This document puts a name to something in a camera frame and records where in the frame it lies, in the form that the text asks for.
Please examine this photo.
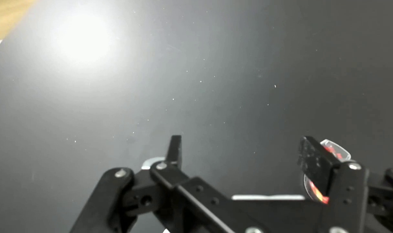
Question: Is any white plastic spoon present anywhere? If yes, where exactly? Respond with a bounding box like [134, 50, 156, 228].
[139, 156, 166, 171]

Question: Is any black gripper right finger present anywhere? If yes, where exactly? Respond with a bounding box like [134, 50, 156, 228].
[297, 135, 393, 233]

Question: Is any small clear red object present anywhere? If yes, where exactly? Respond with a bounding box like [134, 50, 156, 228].
[302, 138, 353, 206]

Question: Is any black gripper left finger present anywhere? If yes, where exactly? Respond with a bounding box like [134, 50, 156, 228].
[68, 135, 232, 233]

